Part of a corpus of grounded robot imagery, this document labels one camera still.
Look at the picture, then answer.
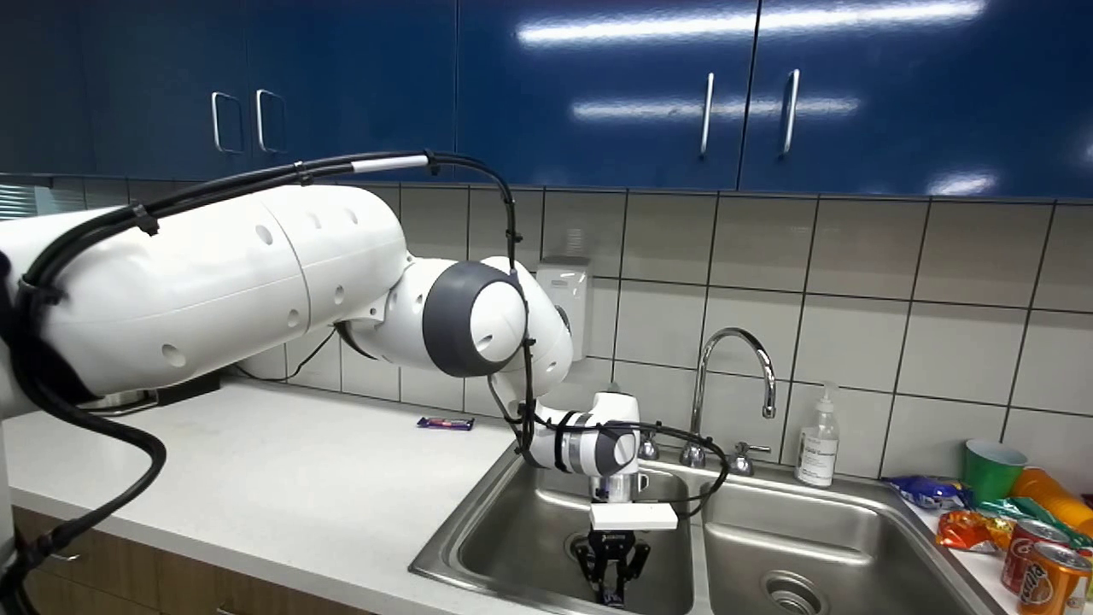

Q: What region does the green cup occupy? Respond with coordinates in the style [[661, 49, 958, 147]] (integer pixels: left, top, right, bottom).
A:
[[958, 436, 1033, 503]]

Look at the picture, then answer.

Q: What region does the blue snack bag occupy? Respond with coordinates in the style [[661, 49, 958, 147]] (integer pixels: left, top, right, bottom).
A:
[[884, 472, 972, 517]]

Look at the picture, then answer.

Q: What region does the stainless steel double sink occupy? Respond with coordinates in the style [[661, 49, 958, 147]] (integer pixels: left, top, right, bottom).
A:
[[407, 436, 1013, 615]]

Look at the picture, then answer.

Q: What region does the green snack wrapper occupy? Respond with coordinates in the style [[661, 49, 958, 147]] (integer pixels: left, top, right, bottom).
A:
[[983, 496, 1081, 539]]

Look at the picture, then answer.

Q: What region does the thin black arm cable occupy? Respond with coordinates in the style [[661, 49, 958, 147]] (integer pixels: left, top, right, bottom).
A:
[[0, 149, 734, 526]]

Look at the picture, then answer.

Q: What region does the chrome gooseneck faucet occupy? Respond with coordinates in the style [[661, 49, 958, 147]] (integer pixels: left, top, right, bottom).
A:
[[680, 326, 783, 472]]

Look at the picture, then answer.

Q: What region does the wooden lower cabinet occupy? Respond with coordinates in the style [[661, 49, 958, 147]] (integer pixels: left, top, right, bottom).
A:
[[12, 506, 380, 615]]

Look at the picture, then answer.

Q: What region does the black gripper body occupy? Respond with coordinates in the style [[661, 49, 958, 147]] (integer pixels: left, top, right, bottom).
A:
[[591, 526, 646, 563]]

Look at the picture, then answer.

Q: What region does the steel cabinet door handle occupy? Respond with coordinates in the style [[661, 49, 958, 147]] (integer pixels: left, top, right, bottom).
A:
[[779, 65, 807, 160], [250, 86, 282, 157], [696, 70, 720, 160], [205, 88, 233, 157]]

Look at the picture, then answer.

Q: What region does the clear hand soap pump bottle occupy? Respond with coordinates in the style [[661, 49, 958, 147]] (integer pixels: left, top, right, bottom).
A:
[[792, 386, 843, 492]]

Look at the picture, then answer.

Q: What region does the orange snack pack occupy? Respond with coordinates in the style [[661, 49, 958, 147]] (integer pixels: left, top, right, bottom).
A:
[[1009, 465, 1093, 545]]

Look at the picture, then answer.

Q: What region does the blue upper cabinet door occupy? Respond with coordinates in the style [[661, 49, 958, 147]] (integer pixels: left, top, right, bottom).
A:
[[241, 0, 458, 185], [0, 0, 248, 180], [738, 0, 1093, 204], [455, 0, 758, 196]]

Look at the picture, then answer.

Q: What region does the thick black base cable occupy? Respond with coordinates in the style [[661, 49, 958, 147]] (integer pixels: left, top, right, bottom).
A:
[[0, 252, 170, 615]]

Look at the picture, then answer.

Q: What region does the orange chip bag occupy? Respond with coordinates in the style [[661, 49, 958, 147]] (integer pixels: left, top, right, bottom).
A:
[[934, 506, 1020, 558]]

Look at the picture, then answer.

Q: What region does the black power cord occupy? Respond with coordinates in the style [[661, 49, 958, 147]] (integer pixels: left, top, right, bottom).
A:
[[285, 333, 345, 384]]

